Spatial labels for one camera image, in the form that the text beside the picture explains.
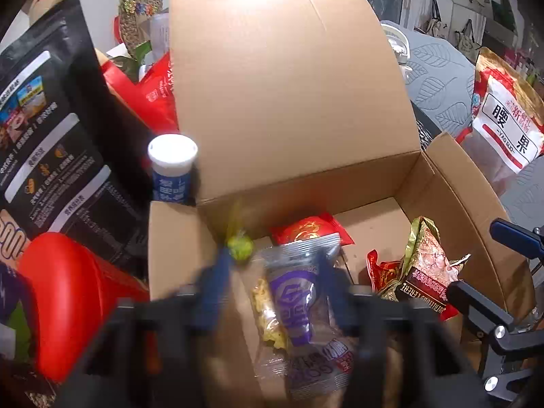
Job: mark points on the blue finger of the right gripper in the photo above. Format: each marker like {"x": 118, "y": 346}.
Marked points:
{"x": 527, "y": 242}

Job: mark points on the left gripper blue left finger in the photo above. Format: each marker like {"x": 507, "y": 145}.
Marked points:
{"x": 212, "y": 288}

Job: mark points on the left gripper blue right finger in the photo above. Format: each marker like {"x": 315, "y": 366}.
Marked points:
{"x": 336, "y": 287}

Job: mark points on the green lollipop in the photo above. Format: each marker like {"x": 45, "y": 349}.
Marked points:
{"x": 239, "y": 244}

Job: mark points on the brown gold snack packet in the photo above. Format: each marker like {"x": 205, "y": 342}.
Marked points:
{"x": 423, "y": 273}

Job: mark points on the silver purple snack packet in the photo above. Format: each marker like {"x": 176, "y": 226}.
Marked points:
{"x": 319, "y": 357}

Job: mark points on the waffle snack packet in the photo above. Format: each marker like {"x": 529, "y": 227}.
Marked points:
{"x": 272, "y": 359}

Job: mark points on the red gold snack packet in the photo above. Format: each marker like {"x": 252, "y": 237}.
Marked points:
{"x": 310, "y": 228}

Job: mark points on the grey chair cover near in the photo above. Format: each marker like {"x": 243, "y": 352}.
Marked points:
{"x": 523, "y": 201}

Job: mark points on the grey chair cover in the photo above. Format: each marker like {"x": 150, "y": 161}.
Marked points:
{"x": 439, "y": 81}
{"x": 523, "y": 201}

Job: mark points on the cashew nut bag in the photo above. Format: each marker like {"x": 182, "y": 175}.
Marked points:
{"x": 505, "y": 133}

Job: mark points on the small white blue bottle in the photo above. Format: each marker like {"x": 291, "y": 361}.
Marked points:
{"x": 172, "y": 158}

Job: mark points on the red canister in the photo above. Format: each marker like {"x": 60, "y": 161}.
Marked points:
{"x": 74, "y": 292}

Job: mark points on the grey chair cover far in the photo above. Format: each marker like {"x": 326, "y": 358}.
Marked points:
{"x": 439, "y": 81}

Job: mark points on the black snack pouch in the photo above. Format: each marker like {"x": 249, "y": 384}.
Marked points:
{"x": 70, "y": 156}

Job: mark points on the open cardboard box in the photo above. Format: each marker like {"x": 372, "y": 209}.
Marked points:
{"x": 298, "y": 107}

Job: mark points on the red gift bag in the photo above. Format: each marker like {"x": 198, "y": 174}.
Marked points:
{"x": 151, "y": 100}

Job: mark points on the tote bag right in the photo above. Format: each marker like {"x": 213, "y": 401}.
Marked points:
{"x": 466, "y": 42}

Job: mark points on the tote bag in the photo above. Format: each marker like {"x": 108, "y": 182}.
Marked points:
{"x": 466, "y": 42}
{"x": 434, "y": 26}

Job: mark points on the tote bag left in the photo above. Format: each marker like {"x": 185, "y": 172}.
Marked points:
{"x": 434, "y": 26}

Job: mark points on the white thermos kettle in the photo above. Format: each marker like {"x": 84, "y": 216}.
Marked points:
{"x": 399, "y": 43}

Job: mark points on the woven round mat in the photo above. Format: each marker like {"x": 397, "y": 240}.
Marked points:
{"x": 132, "y": 14}

